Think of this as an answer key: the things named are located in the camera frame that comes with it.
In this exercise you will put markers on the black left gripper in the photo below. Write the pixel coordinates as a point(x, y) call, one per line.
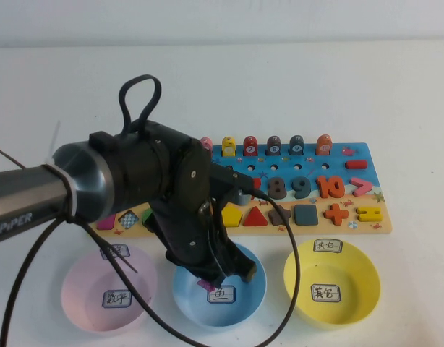
point(189, 238)

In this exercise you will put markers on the magenta fish piece number 1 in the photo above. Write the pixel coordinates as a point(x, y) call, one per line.
point(206, 285)

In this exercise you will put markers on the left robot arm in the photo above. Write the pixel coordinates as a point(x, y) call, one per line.
point(135, 173)

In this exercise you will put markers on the blue labelled bowl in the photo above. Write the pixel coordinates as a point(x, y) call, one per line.
point(243, 300)

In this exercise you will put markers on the yellow fish piece 6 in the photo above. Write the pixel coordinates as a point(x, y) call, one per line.
point(229, 147)

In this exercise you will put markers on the red fish piece 7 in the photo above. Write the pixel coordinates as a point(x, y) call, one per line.
point(250, 146)

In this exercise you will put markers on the pink fish piece 5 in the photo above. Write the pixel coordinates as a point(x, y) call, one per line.
point(207, 144)

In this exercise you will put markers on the yellow labelled bowl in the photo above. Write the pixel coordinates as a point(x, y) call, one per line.
point(359, 274)

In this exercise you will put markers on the pink labelled bowl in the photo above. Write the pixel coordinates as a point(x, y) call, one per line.
point(84, 296)

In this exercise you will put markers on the dark grey fish piece 9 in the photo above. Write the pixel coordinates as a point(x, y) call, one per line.
point(296, 146)

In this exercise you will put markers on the orange fish piece 10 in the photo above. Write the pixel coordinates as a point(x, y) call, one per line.
point(324, 145)

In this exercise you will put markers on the colourful wooden puzzle board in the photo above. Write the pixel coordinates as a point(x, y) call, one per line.
point(352, 152)

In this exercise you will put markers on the yellow pentagon block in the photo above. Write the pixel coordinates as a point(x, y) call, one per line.
point(233, 217)

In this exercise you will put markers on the red triangle block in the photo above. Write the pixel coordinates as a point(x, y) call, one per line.
point(255, 219)

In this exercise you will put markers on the brown star block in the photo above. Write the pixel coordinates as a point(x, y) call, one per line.
point(285, 215)

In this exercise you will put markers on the brown number 8 block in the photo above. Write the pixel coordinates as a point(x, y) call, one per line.
point(277, 197)

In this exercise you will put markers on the red number 7 block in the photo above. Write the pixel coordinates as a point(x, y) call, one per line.
point(257, 182)

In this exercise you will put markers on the green circle block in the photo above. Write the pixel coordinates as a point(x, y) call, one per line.
point(147, 217)

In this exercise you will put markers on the dark grey square block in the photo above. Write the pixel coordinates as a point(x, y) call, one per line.
point(306, 214)

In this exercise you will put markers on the dark grey number 9 block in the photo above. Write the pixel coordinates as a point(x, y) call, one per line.
point(306, 188)

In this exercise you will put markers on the orange plus sign block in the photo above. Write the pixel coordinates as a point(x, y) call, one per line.
point(336, 214)

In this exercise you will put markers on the magenta rectangle block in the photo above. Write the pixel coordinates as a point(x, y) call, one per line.
point(108, 224)

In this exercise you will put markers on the orange number 10 block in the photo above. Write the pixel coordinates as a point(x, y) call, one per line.
point(322, 188)

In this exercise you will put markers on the yellow equals sign block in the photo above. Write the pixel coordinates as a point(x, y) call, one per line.
point(363, 214)

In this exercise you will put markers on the pink greater-than sign block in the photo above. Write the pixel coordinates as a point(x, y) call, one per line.
point(366, 187)

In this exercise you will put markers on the red minus sign block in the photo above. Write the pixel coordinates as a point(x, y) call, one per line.
point(355, 165)

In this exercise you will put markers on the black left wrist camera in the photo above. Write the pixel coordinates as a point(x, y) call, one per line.
point(227, 179)

